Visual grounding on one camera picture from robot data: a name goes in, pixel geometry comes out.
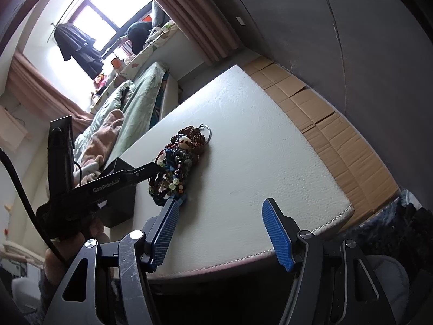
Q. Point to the left pink curtain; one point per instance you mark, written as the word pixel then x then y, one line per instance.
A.
pixel 40 97

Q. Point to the black bag on sill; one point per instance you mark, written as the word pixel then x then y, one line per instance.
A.
pixel 138 33

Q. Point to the pink fleece blanket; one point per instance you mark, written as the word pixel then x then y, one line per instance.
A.
pixel 98 149

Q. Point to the white wall switch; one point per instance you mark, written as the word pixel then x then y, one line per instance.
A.
pixel 240 21

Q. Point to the white leather ottoman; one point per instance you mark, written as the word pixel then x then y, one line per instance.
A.
pixel 255 153

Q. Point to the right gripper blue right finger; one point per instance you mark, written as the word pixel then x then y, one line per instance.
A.
pixel 282 231

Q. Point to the black square jewelry box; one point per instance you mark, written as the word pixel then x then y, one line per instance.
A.
pixel 119 206

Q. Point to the dark hanging garment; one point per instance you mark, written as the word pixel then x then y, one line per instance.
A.
pixel 73 43

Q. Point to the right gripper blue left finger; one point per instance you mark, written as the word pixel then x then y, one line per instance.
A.
pixel 159 231

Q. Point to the bed with green sheet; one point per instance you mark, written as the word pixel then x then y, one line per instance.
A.
pixel 151 100

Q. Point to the beige hanging towel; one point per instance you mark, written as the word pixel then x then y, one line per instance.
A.
pixel 12 133

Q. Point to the floral window seat cushion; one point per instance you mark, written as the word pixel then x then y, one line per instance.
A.
pixel 157 39

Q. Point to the pink curtain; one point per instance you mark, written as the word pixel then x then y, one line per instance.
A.
pixel 40 97
pixel 205 27

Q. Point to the flattened cardboard sheets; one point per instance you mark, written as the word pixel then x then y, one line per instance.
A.
pixel 353 163

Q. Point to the right pink curtain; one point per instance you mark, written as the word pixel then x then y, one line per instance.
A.
pixel 205 27

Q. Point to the green floral duvet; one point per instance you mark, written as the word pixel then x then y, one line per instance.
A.
pixel 116 100

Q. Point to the window with dark frame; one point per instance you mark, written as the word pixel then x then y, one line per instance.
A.
pixel 108 20

